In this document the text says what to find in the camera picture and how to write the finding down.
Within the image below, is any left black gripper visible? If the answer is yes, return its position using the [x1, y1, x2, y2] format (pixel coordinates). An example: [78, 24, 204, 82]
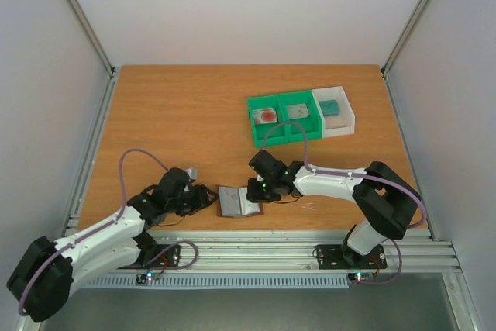
[167, 185, 219, 216]

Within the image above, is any silver credit card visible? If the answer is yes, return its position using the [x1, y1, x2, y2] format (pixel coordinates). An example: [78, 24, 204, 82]
[219, 186, 242, 218]

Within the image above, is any brown leather card holder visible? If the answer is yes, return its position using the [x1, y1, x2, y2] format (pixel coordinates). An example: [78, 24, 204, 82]
[237, 187, 264, 218]

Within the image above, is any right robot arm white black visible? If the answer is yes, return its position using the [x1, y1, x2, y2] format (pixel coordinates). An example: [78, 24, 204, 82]
[246, 157, 425, 268]

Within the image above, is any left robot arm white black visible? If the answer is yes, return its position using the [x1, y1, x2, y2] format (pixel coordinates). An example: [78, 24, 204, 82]
[6, 168, 219, 322]

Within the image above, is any red white card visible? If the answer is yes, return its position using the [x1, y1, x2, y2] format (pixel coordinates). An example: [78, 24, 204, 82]
[252, 108, 278, 125]

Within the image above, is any grey card in bin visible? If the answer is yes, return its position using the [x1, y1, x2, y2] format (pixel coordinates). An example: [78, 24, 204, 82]
[286, 103, 309, 120]

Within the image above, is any teal card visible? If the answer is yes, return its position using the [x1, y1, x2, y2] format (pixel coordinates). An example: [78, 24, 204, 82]
[319, 99, 340, 117]

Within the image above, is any green double bin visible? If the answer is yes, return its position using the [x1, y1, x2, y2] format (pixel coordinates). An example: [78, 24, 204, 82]
[246, 90, 322, 148]

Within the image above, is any white bin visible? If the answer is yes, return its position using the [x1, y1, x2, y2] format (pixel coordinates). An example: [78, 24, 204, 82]
[312, 86, 356, 138]

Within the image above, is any left controller board with leds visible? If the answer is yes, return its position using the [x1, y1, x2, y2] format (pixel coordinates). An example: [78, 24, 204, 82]
[135, 272, 160, 286]

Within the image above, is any controller board with leds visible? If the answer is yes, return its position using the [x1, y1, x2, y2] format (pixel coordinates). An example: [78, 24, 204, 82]
[348, 271, 377, 282]
[135, 272, 160, 286]

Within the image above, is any right controller board with leds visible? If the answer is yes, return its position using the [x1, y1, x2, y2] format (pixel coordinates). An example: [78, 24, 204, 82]
[348, 271, 377, 282]

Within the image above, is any left aluminium upright profile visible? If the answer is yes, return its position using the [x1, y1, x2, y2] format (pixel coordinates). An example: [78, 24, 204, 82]
[66, 0, 115, 77]

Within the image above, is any aluminium upright profile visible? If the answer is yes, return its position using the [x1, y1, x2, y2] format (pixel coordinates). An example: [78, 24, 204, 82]
[381, 0, 432, 80]
[66, 0, 115, 77]

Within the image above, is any right aluminium upright profile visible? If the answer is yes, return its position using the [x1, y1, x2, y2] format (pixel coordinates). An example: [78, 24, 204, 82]
[381, 0, 432, 80]

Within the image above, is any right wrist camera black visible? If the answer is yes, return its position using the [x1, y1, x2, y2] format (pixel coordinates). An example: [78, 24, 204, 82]
[249, 150, 288, 180]

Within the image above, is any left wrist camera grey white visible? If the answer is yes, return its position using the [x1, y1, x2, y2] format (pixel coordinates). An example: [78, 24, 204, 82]
[185, 167, 198, 188]

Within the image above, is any aluminium front rail frame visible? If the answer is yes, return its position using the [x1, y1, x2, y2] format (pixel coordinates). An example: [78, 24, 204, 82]
[35, 229, 462, 274]

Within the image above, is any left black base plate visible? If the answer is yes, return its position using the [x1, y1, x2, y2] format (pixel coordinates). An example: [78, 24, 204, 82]
[146, 245, 181, 270]

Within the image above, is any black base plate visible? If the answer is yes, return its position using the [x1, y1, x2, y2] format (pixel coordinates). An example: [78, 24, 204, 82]
[146, 245, 181, 270]
[312, 244, 388, 270]

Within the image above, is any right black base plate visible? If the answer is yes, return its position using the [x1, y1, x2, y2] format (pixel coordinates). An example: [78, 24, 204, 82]
[312, 244, 388, 270]

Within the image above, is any blue slotted cable duct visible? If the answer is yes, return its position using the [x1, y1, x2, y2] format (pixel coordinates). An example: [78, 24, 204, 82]
[85, 273, 349, 290]

